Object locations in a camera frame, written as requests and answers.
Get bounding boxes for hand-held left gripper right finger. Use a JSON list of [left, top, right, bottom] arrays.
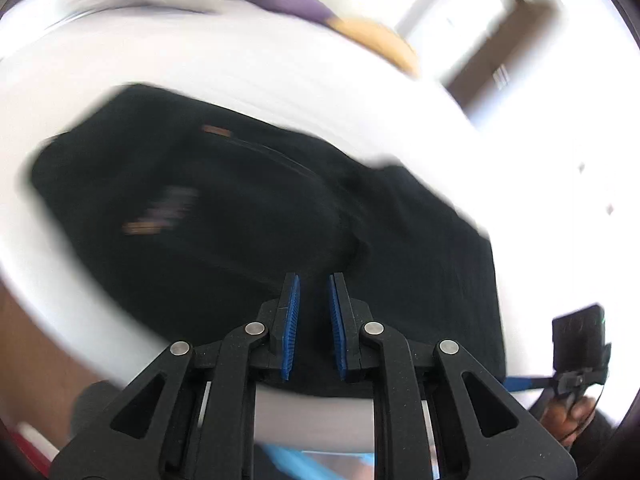
[[327, 272, 578, 480]]

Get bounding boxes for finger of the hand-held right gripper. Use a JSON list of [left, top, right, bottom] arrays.
[[505, 376, 556, 392]]

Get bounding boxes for brown door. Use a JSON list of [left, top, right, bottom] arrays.
[[440, 2, 561, 111]]

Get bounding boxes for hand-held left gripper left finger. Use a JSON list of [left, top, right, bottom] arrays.
[[50, 272, 301, 480]]

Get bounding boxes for black pants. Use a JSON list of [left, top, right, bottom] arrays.
[[30, 82, 507, 398]]

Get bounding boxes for person's right forearm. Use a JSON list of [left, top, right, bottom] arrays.
[[565, 410, 621, 476]]

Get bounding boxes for person's right hand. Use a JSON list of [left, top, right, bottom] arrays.
[[540, 392, 598, 445]]

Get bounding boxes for blue object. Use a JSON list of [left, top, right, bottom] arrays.
[[260, 444, 376, 480]]

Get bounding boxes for bed with white sheet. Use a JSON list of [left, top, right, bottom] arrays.
[[0, 0, 556, 456]]

